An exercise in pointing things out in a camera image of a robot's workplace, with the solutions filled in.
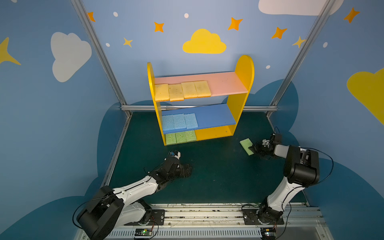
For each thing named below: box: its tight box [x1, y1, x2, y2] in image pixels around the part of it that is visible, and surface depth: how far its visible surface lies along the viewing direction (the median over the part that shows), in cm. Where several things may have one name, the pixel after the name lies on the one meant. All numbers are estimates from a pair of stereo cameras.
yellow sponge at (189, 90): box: [181, 81, 198, 100], surface depth 75 cm
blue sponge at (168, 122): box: [162, 114, 176, 131], surface depth 98 cm
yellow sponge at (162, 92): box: [154, 83, 170, 102], surface depth 73 cm
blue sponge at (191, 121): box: [184, 113, 199, 129], surface depth 98 cm
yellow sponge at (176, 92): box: [168, 83, 184, 102], surface depth 73 cm
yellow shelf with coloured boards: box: [147, 55, 255, 146], surface depth 89 cm
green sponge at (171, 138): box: [165, 133, 177, 145], surface depth 104 cm
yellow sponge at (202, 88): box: [194, 80, 212, 98], surface depth 76 cm
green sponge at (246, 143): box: [239, 138, 254, 156], surface depth 104 cm
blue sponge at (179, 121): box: [173, 113, 187, 130], surface depth 98 cm
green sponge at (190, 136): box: [185, 130, 197, 143], surface depth 106 cm
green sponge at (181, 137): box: [175, 131, 187, 144], surface depth 106 cm
